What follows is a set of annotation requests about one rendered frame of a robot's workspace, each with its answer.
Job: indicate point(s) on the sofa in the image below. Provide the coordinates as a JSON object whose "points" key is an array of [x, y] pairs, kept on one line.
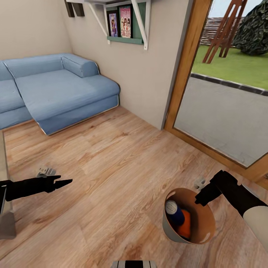
{"points": [[56, 90]]}

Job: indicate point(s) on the picture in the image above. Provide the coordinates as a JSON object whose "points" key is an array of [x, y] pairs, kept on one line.
{"points": [[125, 20], [112, 17]]}

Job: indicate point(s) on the trash can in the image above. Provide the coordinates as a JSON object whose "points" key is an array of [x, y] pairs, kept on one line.
{"points": [[202, 218]]}

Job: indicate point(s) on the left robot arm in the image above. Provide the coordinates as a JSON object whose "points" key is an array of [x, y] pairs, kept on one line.
{"points": [[43, 181]]}

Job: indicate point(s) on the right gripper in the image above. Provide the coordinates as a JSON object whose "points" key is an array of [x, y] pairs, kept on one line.
{"points": [[205, 196]]}

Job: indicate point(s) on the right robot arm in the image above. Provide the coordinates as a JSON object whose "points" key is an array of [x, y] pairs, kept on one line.
{"points": [[251, 208]]}

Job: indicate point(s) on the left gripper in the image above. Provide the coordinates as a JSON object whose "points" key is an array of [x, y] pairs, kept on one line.
{"points": [[38, 185]]}

